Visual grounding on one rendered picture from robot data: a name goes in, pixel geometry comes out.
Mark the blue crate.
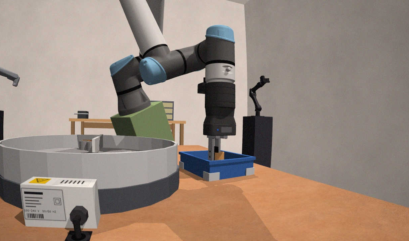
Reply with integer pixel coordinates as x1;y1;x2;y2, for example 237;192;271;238
179;150;256;181

